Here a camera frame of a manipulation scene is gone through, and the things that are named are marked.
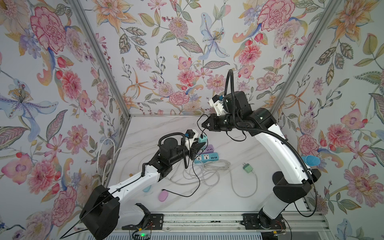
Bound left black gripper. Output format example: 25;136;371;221
167;139;206;165

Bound black charging cable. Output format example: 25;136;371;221
161;113;247;199

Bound green charger adapter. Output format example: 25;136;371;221
243;164;254;174

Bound teal charger adapter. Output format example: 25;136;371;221
198;135;208;144

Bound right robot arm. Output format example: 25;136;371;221
202;91;321;229

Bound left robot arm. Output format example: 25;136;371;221
80;134;207;240

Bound purple power strip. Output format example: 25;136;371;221
204;145;215;154

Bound teal power strip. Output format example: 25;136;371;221
194;153;219;164

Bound pink earbud case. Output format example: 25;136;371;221
158;190;169;202

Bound teal earbud case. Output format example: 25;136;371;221
143;186;152;193

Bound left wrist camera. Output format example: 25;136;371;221
185;129;200;150

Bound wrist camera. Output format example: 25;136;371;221
185;129;200;150
209;95;226;116

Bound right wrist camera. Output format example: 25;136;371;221
209;95;226;116

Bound white coiled cables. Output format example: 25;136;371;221
119;143;259;199

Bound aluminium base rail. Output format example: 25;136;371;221
113;211;334;233

